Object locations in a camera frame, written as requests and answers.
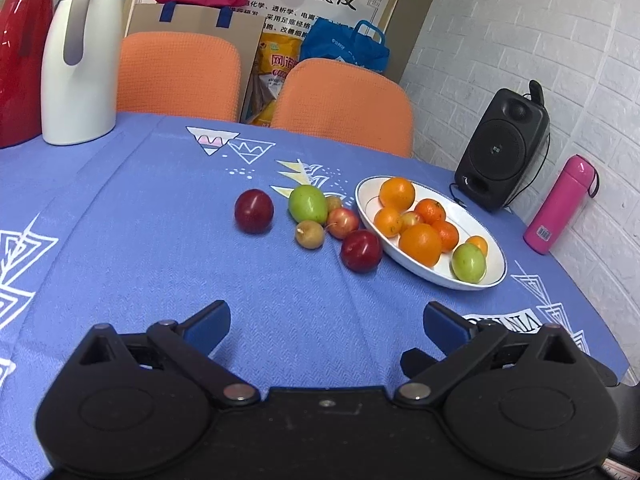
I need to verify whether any green apple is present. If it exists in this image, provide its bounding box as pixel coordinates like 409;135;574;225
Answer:
288;184;329;224
450;243;486;284

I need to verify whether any small yellow orange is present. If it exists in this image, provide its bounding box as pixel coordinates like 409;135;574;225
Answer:
466;235;488;257

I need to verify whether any small mandarin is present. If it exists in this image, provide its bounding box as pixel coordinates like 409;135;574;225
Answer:
432;220;459;252

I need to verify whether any large front orange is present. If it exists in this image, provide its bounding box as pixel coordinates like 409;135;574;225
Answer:
398;223;442;268

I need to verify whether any large orange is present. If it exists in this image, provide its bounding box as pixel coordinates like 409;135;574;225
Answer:
398;223;442;268
378;177;416;212

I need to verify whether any mandarin with green stem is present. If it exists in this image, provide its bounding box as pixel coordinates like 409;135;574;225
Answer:
413;198;446;224

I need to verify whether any red yellow small apple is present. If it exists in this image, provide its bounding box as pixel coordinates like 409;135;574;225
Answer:
400;211;423;233

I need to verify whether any dark red plum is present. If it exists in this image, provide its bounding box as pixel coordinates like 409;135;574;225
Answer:
234;188;274;234
341;230;383;273

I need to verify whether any pink thermos bottle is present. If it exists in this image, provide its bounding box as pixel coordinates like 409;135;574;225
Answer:
523;154;600;255

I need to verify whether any brown kiwi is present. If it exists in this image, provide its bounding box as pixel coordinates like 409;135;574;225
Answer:
295;220;324;250

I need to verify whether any blue patterned tablecloth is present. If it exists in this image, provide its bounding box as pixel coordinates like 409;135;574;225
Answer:
1;114;629;479

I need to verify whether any black speaker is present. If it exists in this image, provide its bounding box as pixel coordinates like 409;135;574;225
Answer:
454;80;550;211

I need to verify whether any small kiwi behind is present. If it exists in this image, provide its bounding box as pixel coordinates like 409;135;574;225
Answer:
326;195;343;212

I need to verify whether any white thermos jug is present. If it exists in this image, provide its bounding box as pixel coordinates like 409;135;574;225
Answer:
40;0;122;145

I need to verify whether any left orange chair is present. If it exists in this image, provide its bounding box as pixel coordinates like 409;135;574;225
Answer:
116;32;241;122

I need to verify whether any orange chair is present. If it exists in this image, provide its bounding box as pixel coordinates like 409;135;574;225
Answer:
116;32;241;122
270;58;413;157

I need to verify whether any right orange chair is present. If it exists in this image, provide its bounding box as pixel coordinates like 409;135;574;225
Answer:
270;58;413;157

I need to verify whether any yellow snack bag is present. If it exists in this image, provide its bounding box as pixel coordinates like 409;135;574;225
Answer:
245;32;302;127

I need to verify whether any blue shopping bag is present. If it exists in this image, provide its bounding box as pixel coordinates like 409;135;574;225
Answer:
299;18;390;74

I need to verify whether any brown paper bag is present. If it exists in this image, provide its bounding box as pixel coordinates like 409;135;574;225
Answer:
125;2;262;122

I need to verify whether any red thermos jug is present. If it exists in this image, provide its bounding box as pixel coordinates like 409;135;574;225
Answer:
0;0;53;148

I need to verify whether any black speaker cable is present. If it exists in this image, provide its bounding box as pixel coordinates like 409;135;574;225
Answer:
448;79;552;212

